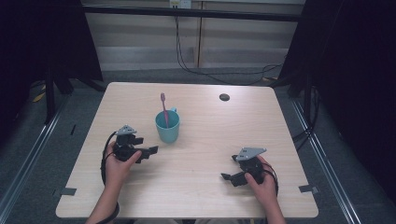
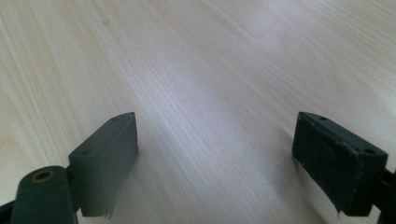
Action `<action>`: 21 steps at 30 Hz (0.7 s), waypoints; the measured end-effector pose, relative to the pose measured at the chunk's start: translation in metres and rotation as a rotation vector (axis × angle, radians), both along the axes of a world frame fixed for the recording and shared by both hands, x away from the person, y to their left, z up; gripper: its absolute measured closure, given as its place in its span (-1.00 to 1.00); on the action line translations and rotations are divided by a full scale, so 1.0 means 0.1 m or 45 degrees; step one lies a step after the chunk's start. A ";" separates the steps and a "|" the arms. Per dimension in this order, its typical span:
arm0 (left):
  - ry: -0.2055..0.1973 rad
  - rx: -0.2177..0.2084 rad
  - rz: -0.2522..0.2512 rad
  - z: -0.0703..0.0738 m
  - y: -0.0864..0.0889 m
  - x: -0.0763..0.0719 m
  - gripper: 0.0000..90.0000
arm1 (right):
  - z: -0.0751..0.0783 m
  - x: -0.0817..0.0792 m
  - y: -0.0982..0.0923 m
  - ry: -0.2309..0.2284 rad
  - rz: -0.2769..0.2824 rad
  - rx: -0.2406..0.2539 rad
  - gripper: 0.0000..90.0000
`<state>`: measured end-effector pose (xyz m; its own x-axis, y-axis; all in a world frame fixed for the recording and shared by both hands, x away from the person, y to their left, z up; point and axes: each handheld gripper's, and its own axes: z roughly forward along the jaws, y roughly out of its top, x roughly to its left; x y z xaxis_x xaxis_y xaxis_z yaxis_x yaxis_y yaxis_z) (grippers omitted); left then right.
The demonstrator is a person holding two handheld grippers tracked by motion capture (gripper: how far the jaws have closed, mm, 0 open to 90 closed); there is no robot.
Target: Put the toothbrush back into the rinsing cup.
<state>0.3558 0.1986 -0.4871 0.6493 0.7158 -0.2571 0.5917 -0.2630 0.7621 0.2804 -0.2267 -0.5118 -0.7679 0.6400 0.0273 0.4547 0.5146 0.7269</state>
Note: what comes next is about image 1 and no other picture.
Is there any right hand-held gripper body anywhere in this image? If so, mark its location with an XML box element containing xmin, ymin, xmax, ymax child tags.
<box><xmin>234</xmin><ymin>147</ymin><xmax>268</xmax><ymax>185</ymax></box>

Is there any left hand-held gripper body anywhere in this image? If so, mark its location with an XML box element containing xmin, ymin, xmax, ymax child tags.
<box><xmin>112</xmin><ymin>124</ymin><xmax>138</xmax><ymax>162</ymax></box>

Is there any teal plastic cup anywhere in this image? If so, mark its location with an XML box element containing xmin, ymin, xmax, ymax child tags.
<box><xmin>155</xmin><ymin>107</ymin><xmax>181</xmax><ymax>145</ymax></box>

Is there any pink toothbrush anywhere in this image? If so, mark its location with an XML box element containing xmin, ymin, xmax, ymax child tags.
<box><xmin>160</xmin><ymin>92</ymin><xmax>171</xmax><ymax>130</ymax></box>

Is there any person's left hand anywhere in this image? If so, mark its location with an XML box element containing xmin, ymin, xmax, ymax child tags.
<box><xmin>104</xmin><ymin>141</ymin><xmax>143</xmax><ymax>189</ymax></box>

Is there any person's right hand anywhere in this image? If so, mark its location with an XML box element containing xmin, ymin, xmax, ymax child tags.
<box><xmin>244</xmin><ymin>155</ymin><xmax>278</xmax><ymax>203</ymax></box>

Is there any grey tape strip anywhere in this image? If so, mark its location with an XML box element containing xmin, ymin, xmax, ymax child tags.
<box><xmin>298</xmin><ymin>184</ymin><xmax>319</xmax><ymax>194</ymax></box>
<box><xmin>59</xmin><ymin>187</ymin><xmax>78</xmax><ymax>197</ymax></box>

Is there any black stand leg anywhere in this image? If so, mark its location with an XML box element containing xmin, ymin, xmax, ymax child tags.
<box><xmin>44</xmin><ymin>66</ymin><xmax>56</xmax><ymax>125</ymax></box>
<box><xmin>302</xmin><ymin>73</ymin><xmax>314</xmax><ymax>127</ymax></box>

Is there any yellow floor scrap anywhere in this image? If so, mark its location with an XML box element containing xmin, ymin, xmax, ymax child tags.
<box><xmin>32</xmin><ymin>84</ymin><xmax>47</xmax><ymax>104</ymax></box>

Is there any black curtain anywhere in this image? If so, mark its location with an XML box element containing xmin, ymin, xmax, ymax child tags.
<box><xmin>274</xmin><ymin>0</ymin><xmax>396</xmax><ymax>204</ymax></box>
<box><xmin>0</xmin><ymin>0</ymin><xmax>105</xmax><ymax>147</ymax></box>

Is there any black horizontal bar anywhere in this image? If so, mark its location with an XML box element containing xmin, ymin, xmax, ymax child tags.
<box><xmin>82</xmin><ymin>5</ymin><xmax>303</xmax><ymax>22</ymax></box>

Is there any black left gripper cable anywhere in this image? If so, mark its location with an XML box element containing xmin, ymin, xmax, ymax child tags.
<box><xmin>95</xmin><ymin>130</ymin><xmax>121</xmax><ymax>224</ymax></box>

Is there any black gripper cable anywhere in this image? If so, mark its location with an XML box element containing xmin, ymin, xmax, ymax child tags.
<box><xmin>262</xmin><ymin>161</ymin><xmax>280</xmax><ymax>198</ymax></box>
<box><xmin>95</xmin><ymin>130</ymin><xmax>121</xmax><ymax>224</ymax></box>

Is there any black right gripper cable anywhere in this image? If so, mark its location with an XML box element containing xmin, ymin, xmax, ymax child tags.
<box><xmin>262</xmin><ymin>161</ymin><xmax>280</xmax><ymax>198</ymax></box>

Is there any black floor cable bundle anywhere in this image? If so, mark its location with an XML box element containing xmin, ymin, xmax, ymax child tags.
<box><xmin>291</xmin><ymin>85</ymin><xmax>322</xmax><ymax>152</ymax></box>

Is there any metal floor rail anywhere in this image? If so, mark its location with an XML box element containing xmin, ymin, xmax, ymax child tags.
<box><xmin>290</xmin><ymin>97</ymin><xmax>363</xmax><ymax>224</ymax></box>
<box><xmin>0</xmin><ymin>94</ymin><xmax>68</xmax><ymax>216</ymax></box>

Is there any long black hanging cable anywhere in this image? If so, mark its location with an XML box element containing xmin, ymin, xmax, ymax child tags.
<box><xmin>174</xmin><ymin>14</ymin><xmax>284</xmax><ymax>87</ymax></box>

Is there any white wall power outlet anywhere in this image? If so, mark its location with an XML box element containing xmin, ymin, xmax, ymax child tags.
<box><xmin>169</xmin><ymin>0</ymin><xmax>192</xmax><ymax>10</ymax></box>

